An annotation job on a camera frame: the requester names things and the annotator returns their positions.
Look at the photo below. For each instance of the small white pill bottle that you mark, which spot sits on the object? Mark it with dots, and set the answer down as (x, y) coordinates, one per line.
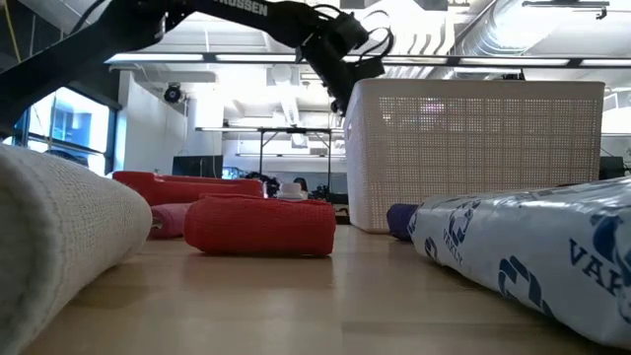
(291, 191)

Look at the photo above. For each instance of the white perforated plastic basket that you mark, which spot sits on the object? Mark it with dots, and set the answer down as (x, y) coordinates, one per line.
(468, 158)

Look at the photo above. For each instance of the purple bandage roll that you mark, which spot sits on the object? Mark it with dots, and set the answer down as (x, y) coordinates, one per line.
(400, 222)

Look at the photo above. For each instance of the red bandage roll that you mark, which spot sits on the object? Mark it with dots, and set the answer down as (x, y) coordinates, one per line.
(256, 227)

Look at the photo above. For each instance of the red first aid pouch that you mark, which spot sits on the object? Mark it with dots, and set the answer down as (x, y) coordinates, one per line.
(162, 190)

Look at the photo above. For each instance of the pink bandage roll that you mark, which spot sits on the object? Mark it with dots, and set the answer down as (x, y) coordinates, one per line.
(170, 222)

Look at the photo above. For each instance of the white package blue print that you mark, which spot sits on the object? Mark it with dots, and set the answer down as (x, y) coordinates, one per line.
(532, 246)

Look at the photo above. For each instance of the white elastic bandage roll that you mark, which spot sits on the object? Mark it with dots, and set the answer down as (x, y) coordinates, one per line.
(49, 236)

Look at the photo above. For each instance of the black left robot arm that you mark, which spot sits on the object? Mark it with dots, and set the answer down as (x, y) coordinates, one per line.
(74, 54)

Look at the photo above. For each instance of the black ceiling spotlight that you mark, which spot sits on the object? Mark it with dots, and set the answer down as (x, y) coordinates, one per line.
(173, 93)

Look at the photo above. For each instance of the black computer monitor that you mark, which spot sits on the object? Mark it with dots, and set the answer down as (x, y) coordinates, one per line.
(612, 167)
(197, 166)

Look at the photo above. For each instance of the long ceiling light fixture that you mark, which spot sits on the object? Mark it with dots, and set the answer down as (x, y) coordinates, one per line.
(158, 57)

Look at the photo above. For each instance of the black track light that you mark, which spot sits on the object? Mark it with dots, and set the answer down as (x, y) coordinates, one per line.
(512, 75)

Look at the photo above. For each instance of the large window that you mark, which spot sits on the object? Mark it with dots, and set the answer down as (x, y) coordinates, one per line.
(74, 123)

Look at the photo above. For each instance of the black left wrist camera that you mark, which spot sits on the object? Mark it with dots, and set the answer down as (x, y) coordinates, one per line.
(370, 69)

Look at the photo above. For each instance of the black workstation frame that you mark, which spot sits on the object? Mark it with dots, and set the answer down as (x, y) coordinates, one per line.
(296, 130)

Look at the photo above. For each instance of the silver ceiling air duct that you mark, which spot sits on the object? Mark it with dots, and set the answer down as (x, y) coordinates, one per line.
(493, 29)

